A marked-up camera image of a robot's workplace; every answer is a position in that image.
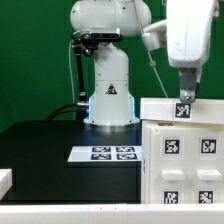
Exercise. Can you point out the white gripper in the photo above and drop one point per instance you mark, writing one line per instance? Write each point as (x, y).
(188, 41)

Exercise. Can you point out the white block with marker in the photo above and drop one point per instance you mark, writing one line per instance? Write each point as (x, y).
(205, 111)

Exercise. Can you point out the white cabinet door panel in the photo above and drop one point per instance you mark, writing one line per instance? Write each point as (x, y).
(168, 167)

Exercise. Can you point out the white cabinet body box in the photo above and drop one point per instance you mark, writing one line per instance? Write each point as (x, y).
(183, 129)

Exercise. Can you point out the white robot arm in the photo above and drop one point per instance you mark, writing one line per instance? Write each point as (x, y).
(99, 24)

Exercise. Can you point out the white part at left edge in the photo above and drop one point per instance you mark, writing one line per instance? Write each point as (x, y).
(5, 181)

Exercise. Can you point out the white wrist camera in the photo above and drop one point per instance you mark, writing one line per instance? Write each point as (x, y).
(154, 35)

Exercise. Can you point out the grey depth camera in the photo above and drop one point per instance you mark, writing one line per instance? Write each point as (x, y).
(105, 35)

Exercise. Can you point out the white marker base plate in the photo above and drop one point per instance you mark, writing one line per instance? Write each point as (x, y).
(105, 154)

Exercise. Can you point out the white front table rail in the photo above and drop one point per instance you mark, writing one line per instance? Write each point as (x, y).
(113, 214)

